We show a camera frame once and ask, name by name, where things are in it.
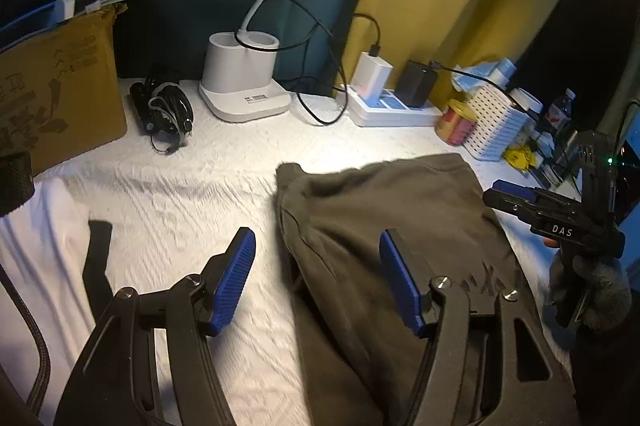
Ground white textured table cover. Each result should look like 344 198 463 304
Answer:
0 78 640 426

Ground white power strip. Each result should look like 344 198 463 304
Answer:
345 87 444 128

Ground black coiled cable bundle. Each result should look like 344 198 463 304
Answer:
130 65 196 154

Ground black charger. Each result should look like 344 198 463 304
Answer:
398 60 438 108

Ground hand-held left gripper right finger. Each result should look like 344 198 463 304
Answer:
379 228 581 426

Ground black black-charger cable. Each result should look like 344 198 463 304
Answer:
430 62 566 167

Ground cardboard box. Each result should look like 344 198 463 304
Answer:
0 3 129 179

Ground white cup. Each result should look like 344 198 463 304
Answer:
510 88 543 114

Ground red yellow can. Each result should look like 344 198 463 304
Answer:
436 99 477 147

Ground person's right hand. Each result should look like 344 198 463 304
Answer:
547 251 633 334

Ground black braided cable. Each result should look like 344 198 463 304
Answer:
0 271 56 417

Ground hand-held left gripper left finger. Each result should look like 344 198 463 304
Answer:
52 227 257 426

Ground white charger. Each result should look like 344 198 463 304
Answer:
352 52 393 99

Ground white perforated basket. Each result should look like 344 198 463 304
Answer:
462 83 526 162

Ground black lamp cable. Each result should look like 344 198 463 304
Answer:
235 0 349 127

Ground white shirt with black trim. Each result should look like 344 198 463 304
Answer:
0 178 121 422

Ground black white-charger cable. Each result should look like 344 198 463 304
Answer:
332 12 382 107

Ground yellow curtain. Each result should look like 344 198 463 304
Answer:
345 0 593 99

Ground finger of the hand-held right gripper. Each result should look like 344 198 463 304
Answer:
491 179 540 204
482 188 543 228

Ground olive t-shirt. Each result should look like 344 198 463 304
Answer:
275 152 576 426

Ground person's right forearm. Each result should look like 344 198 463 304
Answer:
570 326 640 426

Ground crumpled blue white masks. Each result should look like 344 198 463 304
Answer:
452 58 518 92

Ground yellow packet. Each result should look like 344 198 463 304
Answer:
505 145 538 169

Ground plastic bottle with red label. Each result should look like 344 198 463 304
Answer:
545 88 576 132

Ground white desk lamp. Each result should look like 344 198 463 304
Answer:
199 0 453 123

